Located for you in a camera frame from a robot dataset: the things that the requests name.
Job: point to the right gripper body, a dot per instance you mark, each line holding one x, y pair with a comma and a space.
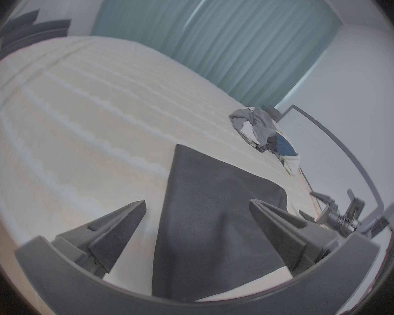
331, 217

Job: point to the grey bedside table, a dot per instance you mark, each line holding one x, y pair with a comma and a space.
274, 113

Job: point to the bed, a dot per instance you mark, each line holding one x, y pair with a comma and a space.
85, 110

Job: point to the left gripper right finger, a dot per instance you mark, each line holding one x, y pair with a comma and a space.
282, 235

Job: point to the white printed pillow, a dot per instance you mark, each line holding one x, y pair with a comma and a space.
279, 130

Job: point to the black T-shirt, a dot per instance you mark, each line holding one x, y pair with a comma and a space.
216, 225

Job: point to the dark grey chest of drawers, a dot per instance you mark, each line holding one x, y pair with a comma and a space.
36, 34

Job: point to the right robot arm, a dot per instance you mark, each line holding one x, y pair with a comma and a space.
377, 221

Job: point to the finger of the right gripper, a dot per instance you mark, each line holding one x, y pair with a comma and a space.
320, 196
307, 216

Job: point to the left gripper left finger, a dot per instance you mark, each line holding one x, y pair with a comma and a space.
115, 238

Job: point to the blue-green curtain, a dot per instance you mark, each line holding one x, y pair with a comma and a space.
266, 44
151, 11

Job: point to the pile of clothes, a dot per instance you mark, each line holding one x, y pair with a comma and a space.
259, 126

